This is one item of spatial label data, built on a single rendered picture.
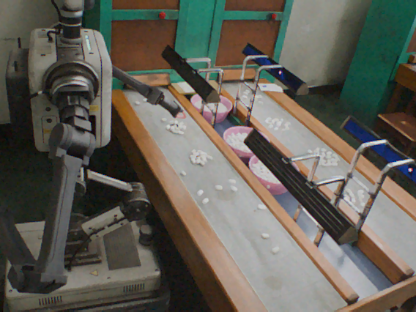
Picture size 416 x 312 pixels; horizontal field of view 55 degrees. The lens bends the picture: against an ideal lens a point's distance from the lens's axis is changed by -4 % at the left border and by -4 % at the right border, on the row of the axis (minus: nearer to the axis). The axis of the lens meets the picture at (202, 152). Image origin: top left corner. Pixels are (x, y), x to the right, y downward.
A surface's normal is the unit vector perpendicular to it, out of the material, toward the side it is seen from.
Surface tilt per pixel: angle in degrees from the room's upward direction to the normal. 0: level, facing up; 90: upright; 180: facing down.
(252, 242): 0
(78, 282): 0
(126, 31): 90
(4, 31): 90
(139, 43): 90
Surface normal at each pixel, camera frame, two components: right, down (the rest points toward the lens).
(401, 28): -0.87, 0.16
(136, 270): 0.14, -0.82
